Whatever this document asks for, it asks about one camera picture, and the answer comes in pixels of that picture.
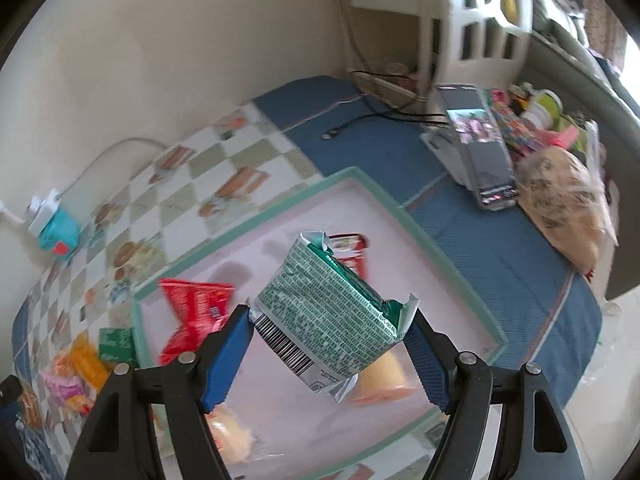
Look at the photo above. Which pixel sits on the pale green barcode snack packet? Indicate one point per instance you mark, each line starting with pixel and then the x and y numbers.
pixel 325 310

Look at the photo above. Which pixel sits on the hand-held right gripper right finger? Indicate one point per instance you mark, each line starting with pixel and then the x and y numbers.
pixel 427 365

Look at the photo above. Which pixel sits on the orange cake packet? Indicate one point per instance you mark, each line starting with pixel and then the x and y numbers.
pixel 89 362

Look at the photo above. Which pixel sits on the white power strip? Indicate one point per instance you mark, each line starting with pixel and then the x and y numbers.
pixel 42 212

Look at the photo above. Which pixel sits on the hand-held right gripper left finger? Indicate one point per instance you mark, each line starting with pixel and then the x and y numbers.
pixel 227 360

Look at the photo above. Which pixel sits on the teal box with red sticker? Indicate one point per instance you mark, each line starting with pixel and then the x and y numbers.
pixel 60 235

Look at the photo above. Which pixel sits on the jelly cup with orange lid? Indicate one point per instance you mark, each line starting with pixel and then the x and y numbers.
pixel 385 380

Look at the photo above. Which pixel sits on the white cutout shelf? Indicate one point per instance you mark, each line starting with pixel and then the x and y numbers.
pixel 480 20

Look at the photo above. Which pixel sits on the red packet with white label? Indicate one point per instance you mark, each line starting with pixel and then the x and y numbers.
pixel 350 247

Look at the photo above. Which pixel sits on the white jar with green label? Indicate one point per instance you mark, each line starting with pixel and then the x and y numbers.
pixel 545 107

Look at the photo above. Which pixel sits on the printed plastic bag of bread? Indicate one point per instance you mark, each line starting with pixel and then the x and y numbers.
pixel 565 210

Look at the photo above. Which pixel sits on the pink snack packet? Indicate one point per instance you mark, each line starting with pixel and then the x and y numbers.
pixel 62 380

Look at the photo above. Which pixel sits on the black smartphone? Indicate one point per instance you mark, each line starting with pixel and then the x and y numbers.
pixel 485 160

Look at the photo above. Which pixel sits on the clear packet with white bun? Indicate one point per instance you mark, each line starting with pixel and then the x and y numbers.
pixel 230 435

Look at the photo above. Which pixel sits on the white phone stand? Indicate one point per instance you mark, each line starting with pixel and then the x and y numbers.
pixel 447 150

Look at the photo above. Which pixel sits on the teal cardboard tray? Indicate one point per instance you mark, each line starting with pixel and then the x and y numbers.
pixel 310 205

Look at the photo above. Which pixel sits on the dark green snack packet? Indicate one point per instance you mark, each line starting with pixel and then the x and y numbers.
pixel 117 346

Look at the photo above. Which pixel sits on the red snack packet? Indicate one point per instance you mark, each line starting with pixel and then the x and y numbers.
pixel 195 310

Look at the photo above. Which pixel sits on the blue quilted cloth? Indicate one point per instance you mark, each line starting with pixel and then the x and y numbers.
pixel 500 270

